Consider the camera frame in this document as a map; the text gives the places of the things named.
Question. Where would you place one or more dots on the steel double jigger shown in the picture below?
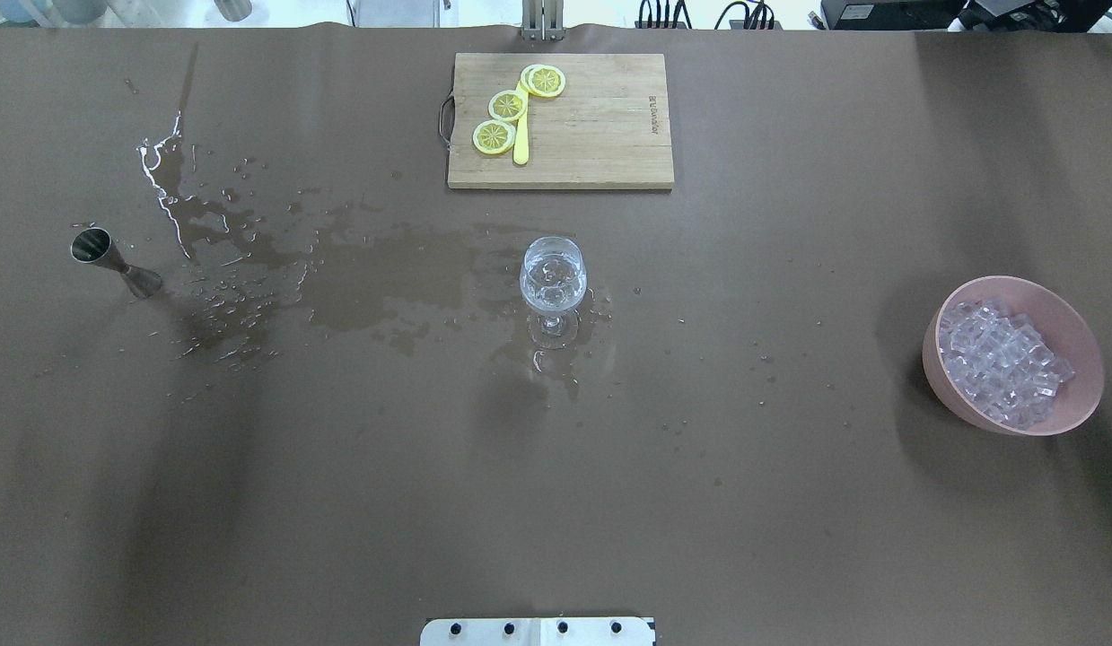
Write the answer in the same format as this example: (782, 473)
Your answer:
(95, 247)

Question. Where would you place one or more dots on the aluminium frame post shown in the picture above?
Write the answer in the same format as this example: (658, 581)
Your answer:
(542, 20)

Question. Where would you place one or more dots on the yellow plastic knife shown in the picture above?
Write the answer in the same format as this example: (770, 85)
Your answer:
(521, 149)

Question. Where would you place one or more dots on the lemon slice near handle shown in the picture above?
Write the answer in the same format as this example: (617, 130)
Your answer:
(494, 137)

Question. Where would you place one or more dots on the pink bowl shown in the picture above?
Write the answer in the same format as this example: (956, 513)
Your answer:
(1067, 334)

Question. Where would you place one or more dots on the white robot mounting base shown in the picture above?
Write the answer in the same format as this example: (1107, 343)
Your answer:
(558, 630)

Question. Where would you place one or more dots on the far lemon slice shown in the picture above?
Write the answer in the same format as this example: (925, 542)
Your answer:
(544, 81)

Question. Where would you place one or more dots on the bamboo cutting board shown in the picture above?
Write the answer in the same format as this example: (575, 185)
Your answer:
(609, 129)

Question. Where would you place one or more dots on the middle lemon slice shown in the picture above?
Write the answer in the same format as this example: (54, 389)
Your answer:
(508, 105)

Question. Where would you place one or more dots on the clear wine glass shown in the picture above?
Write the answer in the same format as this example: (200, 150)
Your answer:
(553, 282)

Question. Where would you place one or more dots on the pile of clear ice cubes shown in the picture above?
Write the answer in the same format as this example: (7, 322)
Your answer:
(1000, 362)

